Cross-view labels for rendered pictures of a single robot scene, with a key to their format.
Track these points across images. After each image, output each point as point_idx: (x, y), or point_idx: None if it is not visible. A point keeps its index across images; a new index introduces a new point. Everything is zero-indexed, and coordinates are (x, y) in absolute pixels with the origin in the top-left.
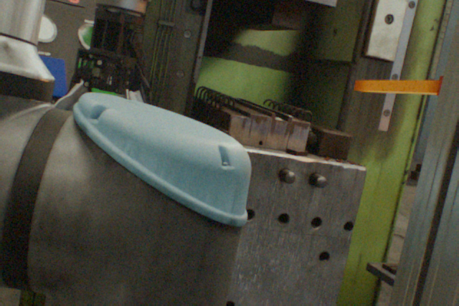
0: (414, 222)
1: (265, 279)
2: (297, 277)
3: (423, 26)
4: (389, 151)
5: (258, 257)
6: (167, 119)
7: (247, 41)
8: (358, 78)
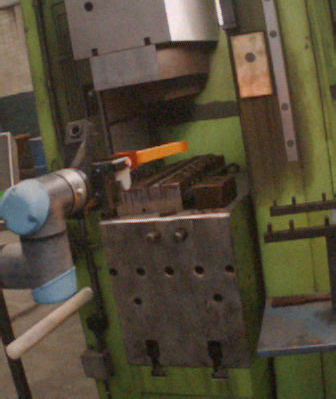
0: None
1: (173, 321)
2: (200, 317)
3: (296, 48)
4: (309, 179)
5: (161, 304)
6: None
7: (206, 99)
8: (248, 119)
